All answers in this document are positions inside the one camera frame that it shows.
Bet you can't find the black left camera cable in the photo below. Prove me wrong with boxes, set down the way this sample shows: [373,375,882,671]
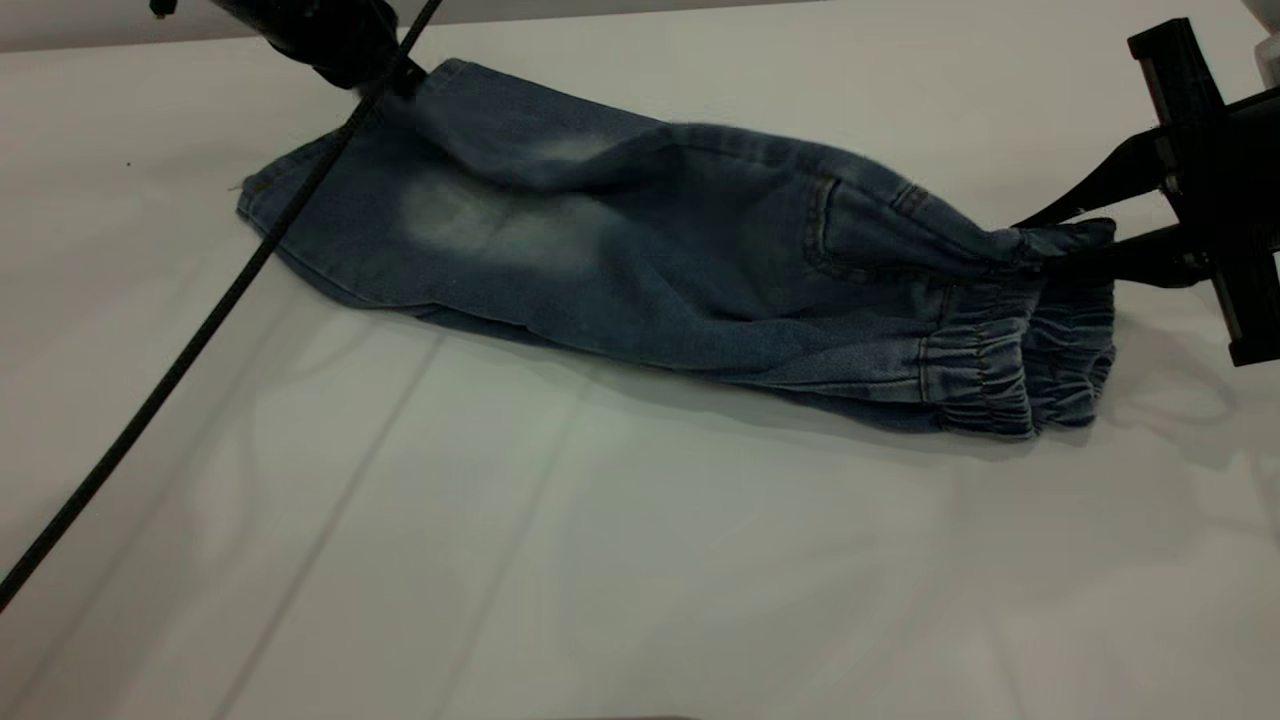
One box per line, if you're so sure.
[0,0,446,613]

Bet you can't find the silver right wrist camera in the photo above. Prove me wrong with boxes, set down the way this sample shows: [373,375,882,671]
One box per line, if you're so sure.
[1243,0,1280,87]

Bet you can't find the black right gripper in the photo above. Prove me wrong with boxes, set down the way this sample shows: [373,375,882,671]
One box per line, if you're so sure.
[1014,18,1280,367]

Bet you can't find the blue denim shorts with print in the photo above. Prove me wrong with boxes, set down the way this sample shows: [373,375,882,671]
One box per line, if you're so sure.
[237,58,1118,439]

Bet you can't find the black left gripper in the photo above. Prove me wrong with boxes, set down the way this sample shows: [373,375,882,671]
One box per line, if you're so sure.
[212,0,428,98]

